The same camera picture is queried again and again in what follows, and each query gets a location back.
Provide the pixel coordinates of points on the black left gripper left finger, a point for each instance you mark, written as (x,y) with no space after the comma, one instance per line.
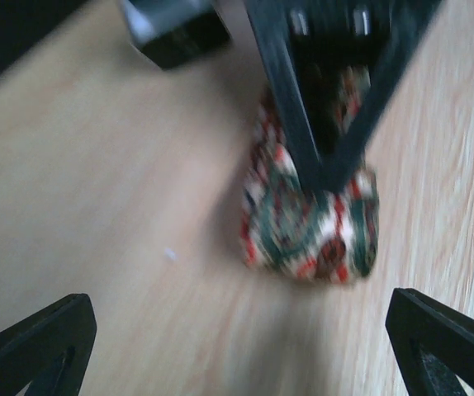
(48,352)

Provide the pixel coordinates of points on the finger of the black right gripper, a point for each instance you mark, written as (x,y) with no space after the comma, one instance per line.
(332,67)

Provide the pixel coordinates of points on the patterned paisley tie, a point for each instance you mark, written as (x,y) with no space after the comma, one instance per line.
(305,236)

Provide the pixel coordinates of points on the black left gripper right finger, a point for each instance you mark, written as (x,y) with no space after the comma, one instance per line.
(433,344)

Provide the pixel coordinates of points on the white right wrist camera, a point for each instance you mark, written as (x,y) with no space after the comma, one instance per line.
(173,33)

